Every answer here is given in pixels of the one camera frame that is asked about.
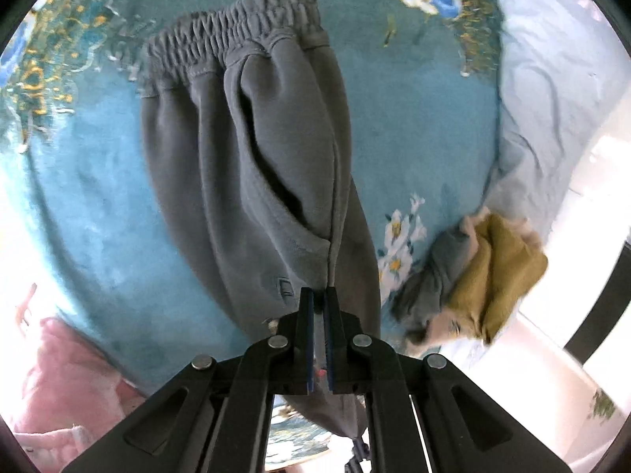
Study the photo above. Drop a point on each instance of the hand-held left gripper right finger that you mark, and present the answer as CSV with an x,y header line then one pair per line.
x,y
331,335

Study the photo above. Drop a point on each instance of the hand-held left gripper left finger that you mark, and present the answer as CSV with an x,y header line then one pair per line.
x,y
308,335

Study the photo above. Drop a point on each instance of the dark grey sweatpants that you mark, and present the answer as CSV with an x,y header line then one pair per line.
x,y
246,182

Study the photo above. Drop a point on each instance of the blue-grey garment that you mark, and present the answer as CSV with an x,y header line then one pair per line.
x,y
429,276

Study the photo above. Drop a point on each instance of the mustard yellow garment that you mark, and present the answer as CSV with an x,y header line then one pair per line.
x,y
493,276

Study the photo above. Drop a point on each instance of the teal floral blanket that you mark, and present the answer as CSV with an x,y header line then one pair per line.
x,y
419,133

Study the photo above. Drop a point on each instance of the cream garment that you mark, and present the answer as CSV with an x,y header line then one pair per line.
x,y
530,234

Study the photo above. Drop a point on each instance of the pink cloth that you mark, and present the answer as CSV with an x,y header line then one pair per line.
x,y
64,379

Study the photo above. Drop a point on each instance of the glossy white wardrobe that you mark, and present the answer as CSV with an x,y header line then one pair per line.
x,y
606,167

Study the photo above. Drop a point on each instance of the light blue floral duvet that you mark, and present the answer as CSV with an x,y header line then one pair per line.
x,y
542,83

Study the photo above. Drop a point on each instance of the green plant wall sticker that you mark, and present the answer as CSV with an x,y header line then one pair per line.
x,y
604,404

